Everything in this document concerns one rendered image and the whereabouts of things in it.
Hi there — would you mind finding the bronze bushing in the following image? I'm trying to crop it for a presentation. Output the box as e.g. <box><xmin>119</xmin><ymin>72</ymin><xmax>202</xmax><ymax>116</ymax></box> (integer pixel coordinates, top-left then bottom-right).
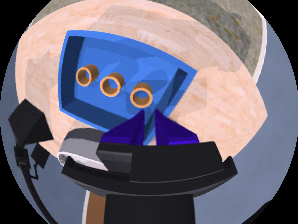
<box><xmin>76</xmin><ymin>64</ymin><xmax>98</xmax><ymax>86</ymax></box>
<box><xmin>100</xmin><ymin>72</ymin><xmax>124</xmax><ymax>96</ymax></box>
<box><xmin>130</xmin><ymin>82</ymin><xmax>152</xmax><ymax>108</ymax></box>

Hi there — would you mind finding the blue open crate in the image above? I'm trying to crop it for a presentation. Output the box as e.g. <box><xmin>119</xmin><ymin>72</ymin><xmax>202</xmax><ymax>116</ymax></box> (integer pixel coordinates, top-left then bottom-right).
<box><xmin>58</xmin><ymin>30</ymin><xmax>198</xmax><ymax>145</ymax></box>

